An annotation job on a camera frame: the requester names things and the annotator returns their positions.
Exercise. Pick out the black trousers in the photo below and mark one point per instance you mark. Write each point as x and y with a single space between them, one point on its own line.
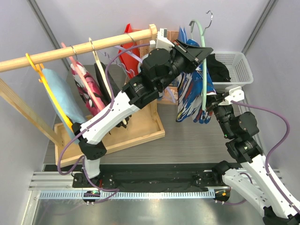
217 70

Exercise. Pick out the orange file organizer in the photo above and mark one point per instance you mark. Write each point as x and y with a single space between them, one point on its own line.
146 49

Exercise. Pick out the white plastic basket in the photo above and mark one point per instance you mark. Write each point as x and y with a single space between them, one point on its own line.
239 69

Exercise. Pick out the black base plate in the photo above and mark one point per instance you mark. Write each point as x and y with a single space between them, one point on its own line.
157 178

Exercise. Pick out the mint green hanger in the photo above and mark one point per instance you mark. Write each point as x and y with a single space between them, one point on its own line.
204 64

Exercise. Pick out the light blue garment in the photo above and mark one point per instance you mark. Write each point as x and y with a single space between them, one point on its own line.
64 96

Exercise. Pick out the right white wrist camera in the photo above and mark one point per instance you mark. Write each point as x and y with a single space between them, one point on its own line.
233 93

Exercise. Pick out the yellow hanger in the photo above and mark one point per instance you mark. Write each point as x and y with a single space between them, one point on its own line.
39 69

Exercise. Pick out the blue folder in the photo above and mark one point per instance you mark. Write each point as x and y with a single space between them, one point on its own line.
182 35

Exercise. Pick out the red folder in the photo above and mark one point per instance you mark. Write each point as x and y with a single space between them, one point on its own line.
130 63

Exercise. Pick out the pink floral garment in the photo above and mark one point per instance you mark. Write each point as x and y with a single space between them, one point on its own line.
87 89

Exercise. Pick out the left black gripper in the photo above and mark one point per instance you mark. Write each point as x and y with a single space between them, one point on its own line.
194 53

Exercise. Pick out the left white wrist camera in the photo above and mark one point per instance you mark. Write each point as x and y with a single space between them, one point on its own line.
161 41

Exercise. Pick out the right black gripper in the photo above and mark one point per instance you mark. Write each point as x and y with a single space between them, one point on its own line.
213 101

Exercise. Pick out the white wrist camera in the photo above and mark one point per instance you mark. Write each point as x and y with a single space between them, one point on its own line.
161 41
233 93

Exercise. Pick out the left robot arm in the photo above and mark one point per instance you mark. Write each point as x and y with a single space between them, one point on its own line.
158 70

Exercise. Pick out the lilac plastic hanger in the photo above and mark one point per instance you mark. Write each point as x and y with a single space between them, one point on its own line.
168 95

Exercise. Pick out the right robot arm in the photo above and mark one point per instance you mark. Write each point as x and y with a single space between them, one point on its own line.
268 196

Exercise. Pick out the wooden clothes rack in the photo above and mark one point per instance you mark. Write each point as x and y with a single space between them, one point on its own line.
144 126

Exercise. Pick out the blue patterned garment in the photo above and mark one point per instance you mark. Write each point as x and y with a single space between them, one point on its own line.
190 100

